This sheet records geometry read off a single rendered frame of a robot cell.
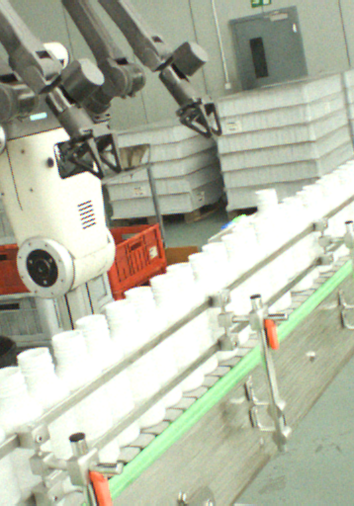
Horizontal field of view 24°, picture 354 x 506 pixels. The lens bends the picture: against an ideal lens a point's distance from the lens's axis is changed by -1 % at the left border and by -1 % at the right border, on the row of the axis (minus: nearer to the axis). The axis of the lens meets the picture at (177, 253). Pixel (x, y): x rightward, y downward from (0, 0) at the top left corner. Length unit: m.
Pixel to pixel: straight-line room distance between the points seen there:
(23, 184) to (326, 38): 10.06
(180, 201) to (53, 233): 6.63
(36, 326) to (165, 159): 5.01
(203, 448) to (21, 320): 2.66
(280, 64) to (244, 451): 10.92
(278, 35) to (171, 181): 4.08
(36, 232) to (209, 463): 0.97
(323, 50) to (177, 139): 3.95
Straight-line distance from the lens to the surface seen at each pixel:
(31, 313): 3.75
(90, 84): 1.68
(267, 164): 8.00
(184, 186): 8.53
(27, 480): 0.94
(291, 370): 1.46
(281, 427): 1.28
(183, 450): 1.14
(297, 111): 7.83
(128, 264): 4.47
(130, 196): 8.89
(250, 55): 12.24
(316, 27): 11.92
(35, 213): 2.00
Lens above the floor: 1.43
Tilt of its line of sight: 11 degrees down
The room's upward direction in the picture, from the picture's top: 11 degrees counter-clockwise
